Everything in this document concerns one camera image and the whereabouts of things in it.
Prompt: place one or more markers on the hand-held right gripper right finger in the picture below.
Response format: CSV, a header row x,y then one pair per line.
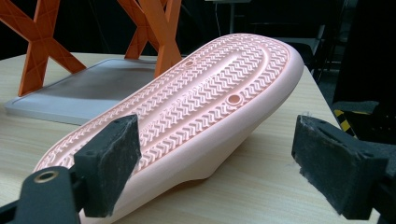
x,y
336,165

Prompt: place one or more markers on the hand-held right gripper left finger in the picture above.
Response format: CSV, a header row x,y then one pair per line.
x,y
107,161

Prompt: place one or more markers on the white shoe rack orange supports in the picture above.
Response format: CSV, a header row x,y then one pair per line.
x,y
93,90

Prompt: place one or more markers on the pink rubber slipper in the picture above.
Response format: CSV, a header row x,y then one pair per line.
x,y
202,93

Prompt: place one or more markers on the black stand striped base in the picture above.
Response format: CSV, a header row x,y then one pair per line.
x,y
344,124

